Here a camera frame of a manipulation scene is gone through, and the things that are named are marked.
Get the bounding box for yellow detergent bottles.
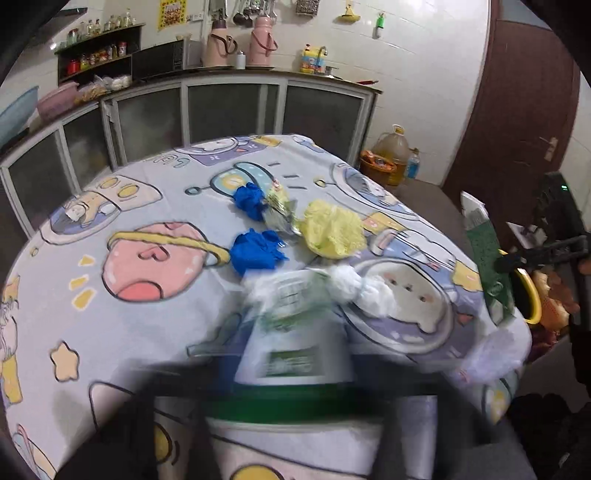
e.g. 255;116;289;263
300;44;328;75

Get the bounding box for green white wall brush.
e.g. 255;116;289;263
374;12;386;39

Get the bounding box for green white carton box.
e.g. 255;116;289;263
205;267;375;425

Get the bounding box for green white snack bag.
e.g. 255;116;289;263
461;192;515;326

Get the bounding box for black microwave oven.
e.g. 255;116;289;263
131;38;202;82

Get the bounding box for yellow wall poster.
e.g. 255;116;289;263
157;0;186;31

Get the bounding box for pink plastic basin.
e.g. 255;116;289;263
37;82;78;122

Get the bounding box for large cooking oil jug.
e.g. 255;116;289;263
372;124;411;187

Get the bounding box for clear plastic wrap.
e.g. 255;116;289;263
263;180;301;236

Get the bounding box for kitchen counter cabinets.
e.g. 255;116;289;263
1;69;381;243

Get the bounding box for blue plastic basket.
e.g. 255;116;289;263
0;86;39;147

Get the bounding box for yellow glove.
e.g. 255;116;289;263
297;200;367;260

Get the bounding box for blue glove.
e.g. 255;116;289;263
229;229;288;277
232;182;267;222

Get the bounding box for hanging utensil rack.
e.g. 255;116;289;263
206;0;277;28

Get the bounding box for cartoon astronaut tablecloth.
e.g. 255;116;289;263
1;135;527;479

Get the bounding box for brown waste bucket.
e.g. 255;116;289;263
359;150;397;186

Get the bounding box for chopstick holder basket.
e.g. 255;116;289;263
294;0;320;17

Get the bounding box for bag of bread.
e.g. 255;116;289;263
74;75;132;105

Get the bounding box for person's right hand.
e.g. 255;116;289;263
533;267;580;332

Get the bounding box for black spice shelf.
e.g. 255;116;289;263
54;23;144;86

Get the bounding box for small white cup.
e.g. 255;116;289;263
235;51;246;70

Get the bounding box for yellow wall hook holder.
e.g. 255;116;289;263
335;2;361;24

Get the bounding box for yellow rimmed trash bin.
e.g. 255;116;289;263
495;250;542;325

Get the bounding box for dark red door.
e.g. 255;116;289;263
443;1;580;248

